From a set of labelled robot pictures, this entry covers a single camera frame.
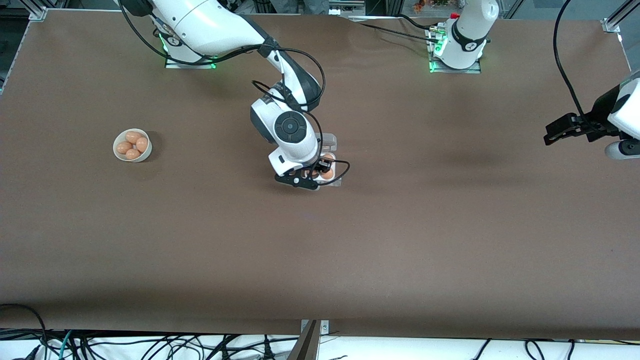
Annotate clear plastic egg box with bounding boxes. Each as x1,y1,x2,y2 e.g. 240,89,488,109
303,133,339,184

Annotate white bowl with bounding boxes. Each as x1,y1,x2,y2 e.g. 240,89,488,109
113,128,152,163

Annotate dark metal beam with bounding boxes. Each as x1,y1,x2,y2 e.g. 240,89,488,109
286,320,321,360

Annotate white lower board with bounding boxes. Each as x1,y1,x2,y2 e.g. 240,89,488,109
0,332,640,360

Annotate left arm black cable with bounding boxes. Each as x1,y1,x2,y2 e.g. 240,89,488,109
553,0,601,126

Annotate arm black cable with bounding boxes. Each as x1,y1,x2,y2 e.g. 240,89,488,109
553,0,601,126
119,0,351,187

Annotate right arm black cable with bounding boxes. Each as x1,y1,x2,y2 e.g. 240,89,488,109
119,0,351,187

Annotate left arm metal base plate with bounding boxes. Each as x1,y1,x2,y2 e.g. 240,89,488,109
427,25,483,75

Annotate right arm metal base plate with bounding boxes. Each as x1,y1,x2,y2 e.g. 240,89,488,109
165,22,221,70

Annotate silver table edge bracket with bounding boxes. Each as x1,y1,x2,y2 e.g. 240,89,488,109
300,320,330,337

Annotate silver background bracket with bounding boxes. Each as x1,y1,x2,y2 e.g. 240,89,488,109
329,1,367,21

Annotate thin black base cable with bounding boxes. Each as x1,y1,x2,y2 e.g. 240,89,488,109
356,22,437,43

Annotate thick black base cable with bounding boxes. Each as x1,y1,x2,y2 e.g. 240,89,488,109
397,13,433,32

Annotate teal cable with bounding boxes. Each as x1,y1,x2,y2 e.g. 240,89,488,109
59,330,75,360

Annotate black looped floor cable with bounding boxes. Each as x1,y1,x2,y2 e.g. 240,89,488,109
0,303,48,360

